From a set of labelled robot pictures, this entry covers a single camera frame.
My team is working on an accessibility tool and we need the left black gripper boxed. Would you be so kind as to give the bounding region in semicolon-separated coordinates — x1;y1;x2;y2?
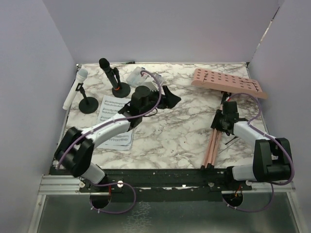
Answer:
141;86;181;116

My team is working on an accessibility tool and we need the black microphone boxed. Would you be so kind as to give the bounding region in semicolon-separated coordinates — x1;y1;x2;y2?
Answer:
99;58;120;90

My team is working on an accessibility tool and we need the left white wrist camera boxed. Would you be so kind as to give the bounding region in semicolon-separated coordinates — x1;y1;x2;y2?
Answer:
143;82;158;92

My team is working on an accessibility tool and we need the clear plastic organizer box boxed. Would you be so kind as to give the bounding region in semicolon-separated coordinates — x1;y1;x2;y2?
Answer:
126;67;158;88

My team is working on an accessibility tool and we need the pink music stand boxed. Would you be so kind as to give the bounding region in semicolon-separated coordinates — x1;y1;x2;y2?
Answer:
191;68;268;168

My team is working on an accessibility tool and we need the black mounting rail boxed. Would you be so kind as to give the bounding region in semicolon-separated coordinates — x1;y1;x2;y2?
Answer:
80;168;251;202

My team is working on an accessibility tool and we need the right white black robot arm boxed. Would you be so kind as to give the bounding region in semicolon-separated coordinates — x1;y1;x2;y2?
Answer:
211;101;294;190

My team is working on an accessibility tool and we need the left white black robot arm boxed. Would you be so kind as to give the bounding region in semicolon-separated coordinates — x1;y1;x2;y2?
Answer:
54;85;181;192

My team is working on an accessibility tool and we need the black round mic stand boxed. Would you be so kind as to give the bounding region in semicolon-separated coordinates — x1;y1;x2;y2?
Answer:
76;83;99;114

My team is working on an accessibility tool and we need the thin metal rod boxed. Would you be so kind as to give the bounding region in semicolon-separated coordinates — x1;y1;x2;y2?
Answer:
218;136;239;154

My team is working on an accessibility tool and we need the sheet music page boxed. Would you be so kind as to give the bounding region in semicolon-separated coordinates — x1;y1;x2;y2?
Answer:
105;131;133;146
96;95;135;151

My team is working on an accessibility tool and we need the white microphone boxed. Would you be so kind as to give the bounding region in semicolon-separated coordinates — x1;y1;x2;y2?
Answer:
63;68;88;110

